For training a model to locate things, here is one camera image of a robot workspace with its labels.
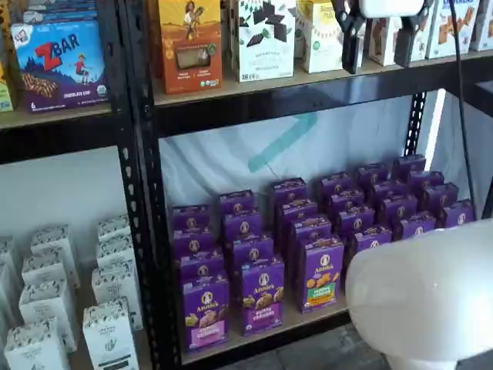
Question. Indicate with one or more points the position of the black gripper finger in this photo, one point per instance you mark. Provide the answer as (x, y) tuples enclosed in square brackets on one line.
[(406, 46), (352, 42)]

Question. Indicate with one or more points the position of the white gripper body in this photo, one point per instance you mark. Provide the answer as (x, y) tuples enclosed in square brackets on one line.
[(391, 7)]

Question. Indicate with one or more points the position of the purple box with pink patch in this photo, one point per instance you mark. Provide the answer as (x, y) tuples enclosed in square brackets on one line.
[(206, 316)]

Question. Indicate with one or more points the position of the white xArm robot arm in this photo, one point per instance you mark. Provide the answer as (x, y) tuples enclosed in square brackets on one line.
[(416, 293)]

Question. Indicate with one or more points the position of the yellow white Simple Mills box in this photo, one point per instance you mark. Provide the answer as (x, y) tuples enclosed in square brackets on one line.
[(319, 38)]

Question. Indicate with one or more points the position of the white mint chocolate box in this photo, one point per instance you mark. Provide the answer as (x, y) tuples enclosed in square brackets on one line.
[(265, 42)]

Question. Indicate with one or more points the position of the wooden shelf board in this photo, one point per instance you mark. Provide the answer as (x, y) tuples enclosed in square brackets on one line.
[(58, 117), (292, 323), (265, 88), (84, 297)]

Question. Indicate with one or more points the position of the black metal shelf rack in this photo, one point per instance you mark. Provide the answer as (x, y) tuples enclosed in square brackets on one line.
[(231, 112), (58, 138)]

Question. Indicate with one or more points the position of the orange snack box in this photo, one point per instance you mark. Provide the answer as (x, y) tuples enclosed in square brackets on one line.
[(190, 46)]

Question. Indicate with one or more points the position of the purple box with green patch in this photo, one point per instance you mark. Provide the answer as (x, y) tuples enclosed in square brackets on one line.
[(321, 281)]

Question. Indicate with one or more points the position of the blue Zbar snack box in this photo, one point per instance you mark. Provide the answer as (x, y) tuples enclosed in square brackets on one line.
[(58, 65)]

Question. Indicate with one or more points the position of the blue snack bar box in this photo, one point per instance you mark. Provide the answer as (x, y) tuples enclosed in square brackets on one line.
[(58, 11)]

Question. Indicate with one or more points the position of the yellow green snack box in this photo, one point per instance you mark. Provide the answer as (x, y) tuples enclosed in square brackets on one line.
[(4, 96)]

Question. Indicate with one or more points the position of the white backdrop with teal stripe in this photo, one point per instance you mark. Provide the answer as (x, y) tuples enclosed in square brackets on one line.
[(215, 162)]

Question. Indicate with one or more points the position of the white black patterned carton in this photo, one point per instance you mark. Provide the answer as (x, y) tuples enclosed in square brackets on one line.
[(113, 250), (115, 285), (5, 250), (44, 304), (42, 270), (34, 350), (113, 227), (50, 239), (111, 339)]

